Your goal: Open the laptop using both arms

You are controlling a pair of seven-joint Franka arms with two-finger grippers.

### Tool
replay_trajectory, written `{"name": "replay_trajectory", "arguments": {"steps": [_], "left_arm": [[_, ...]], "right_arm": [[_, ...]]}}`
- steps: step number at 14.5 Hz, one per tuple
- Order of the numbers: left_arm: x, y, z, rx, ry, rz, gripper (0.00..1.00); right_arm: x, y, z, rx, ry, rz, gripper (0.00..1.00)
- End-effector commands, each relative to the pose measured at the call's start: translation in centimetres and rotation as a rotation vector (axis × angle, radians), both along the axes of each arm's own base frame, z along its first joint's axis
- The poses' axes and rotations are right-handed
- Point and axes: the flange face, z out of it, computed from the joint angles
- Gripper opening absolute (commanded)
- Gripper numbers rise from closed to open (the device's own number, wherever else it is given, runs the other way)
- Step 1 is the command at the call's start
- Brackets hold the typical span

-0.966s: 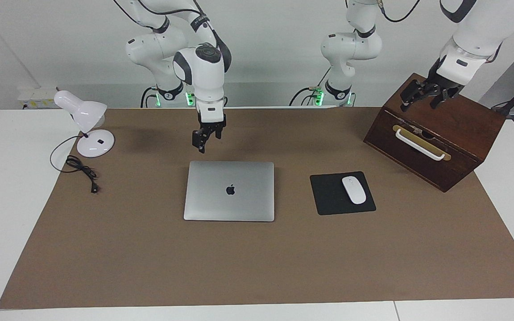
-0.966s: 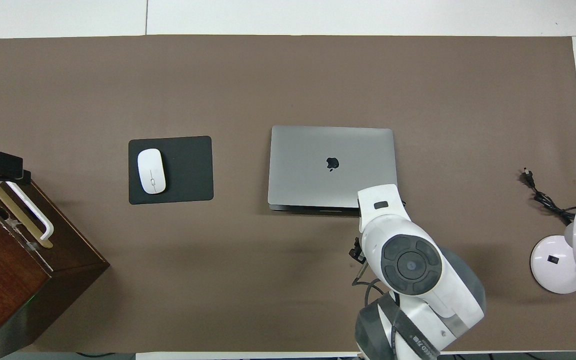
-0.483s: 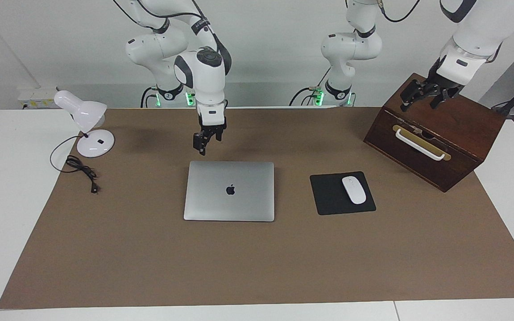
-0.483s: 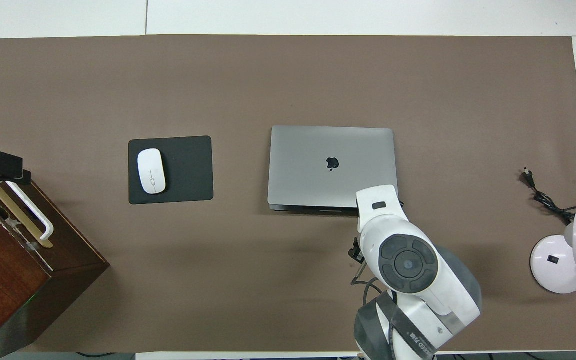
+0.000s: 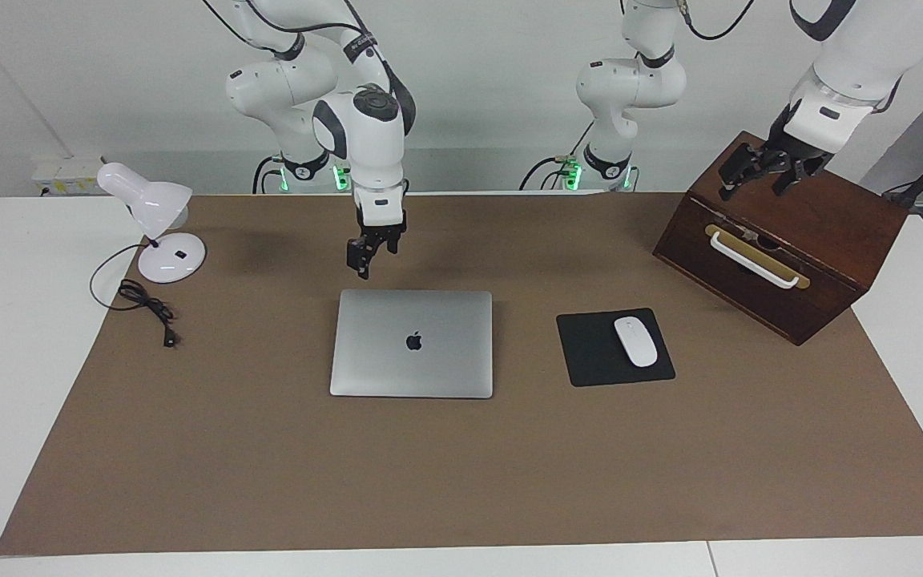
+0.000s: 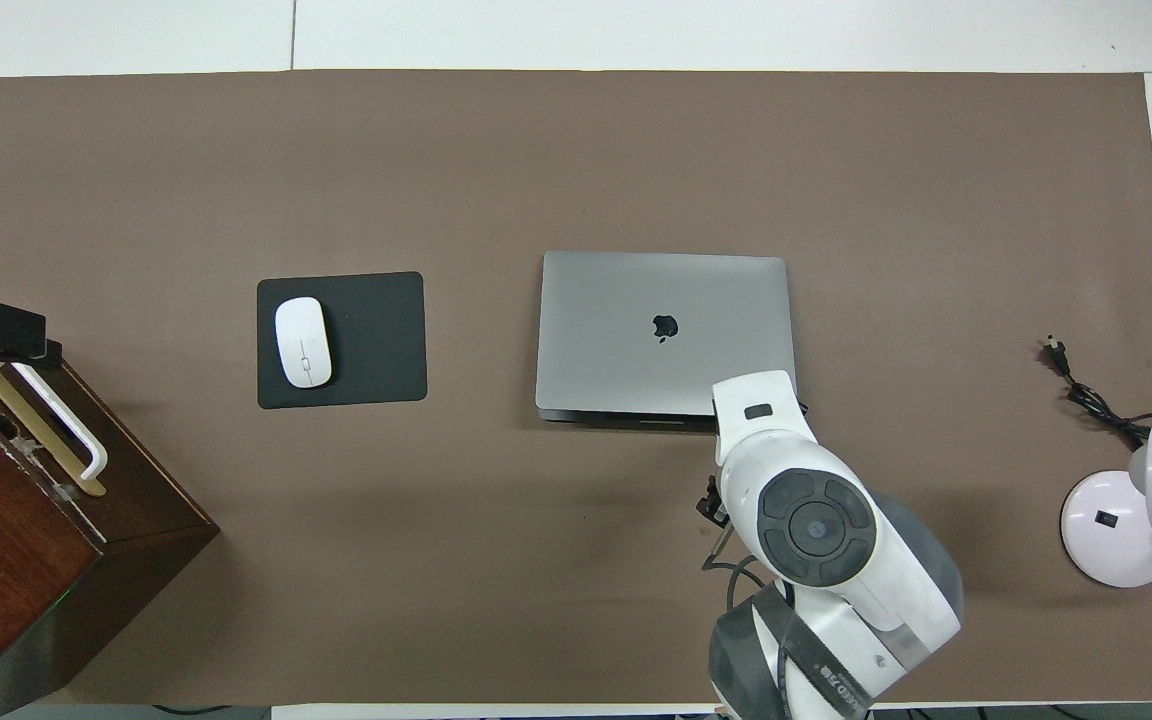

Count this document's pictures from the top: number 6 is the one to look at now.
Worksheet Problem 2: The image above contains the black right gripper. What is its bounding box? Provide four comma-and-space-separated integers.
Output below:
698, 400, 810, 527

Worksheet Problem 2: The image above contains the silver laptop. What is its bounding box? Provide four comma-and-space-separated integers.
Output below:
535, 250, 799, 433

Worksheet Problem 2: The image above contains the dark wooden box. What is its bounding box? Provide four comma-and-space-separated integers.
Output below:
0, 345, 220, 719

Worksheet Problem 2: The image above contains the white computer mouse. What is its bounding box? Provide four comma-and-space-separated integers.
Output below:
274, 297, 333, 389

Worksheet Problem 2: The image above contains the white desk lamp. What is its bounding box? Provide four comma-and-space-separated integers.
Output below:
1060, 413, 1152, 589

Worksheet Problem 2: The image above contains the brown table mat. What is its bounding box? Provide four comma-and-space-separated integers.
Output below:
0, 70, 1152, 706

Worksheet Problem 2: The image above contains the black mouse pad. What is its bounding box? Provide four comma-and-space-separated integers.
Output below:
256, 271, 429, 410

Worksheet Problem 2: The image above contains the white box handle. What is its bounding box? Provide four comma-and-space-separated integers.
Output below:
0, 360, 109, 481

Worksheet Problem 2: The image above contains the brass handle plate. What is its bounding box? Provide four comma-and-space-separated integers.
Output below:
0, 362, 107, 498

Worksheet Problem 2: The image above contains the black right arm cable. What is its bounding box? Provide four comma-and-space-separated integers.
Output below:
700, 525, 799, 720

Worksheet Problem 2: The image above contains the black lamp power cable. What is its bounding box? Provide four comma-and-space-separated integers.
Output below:
1041, 337, 1152, 448

